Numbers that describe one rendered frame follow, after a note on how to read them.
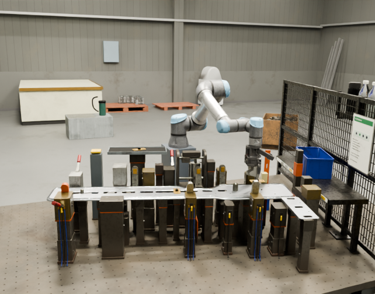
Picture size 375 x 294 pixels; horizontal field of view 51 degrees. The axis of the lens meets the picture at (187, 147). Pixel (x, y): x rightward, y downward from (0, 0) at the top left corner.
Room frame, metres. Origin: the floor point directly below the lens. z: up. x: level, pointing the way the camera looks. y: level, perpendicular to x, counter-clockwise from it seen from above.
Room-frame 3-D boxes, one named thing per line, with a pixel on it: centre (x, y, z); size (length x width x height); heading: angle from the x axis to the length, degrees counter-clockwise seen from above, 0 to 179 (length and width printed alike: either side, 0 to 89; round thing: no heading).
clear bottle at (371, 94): (2.24, -1.05, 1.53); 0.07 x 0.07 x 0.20
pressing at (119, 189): (2.12, 0.08, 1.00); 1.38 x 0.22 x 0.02; 96
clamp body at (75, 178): (2.25, 0.66, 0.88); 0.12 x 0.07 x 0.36; 6
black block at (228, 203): (1.97, -0.23, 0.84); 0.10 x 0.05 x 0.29; 6
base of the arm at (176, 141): (2.81, 0.07, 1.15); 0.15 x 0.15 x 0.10
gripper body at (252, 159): (2.17, -0.38, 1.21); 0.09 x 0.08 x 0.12; 96
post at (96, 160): (2.41, 0.58, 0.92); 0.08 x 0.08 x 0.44; 6
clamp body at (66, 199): (1.87, 0.62, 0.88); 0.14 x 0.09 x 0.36; 6
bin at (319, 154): (2.46, -0.81, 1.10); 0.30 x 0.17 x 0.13; 178
